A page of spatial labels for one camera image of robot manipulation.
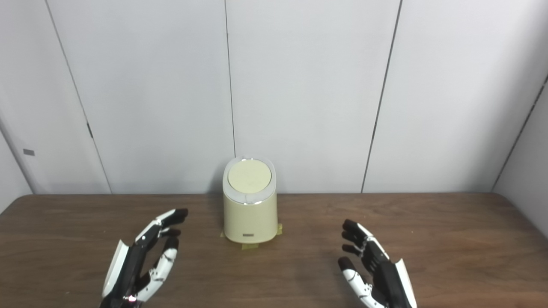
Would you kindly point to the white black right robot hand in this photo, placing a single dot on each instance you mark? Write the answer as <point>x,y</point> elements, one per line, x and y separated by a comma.
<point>385,278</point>

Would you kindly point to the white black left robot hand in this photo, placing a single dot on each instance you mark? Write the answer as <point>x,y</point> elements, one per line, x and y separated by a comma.
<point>128,273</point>

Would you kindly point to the cream-colored bin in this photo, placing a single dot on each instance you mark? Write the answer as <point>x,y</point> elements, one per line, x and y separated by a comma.
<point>250,220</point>

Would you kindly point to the black wall panel hinge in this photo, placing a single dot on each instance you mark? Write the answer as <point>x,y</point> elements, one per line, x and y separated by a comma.
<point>89,130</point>

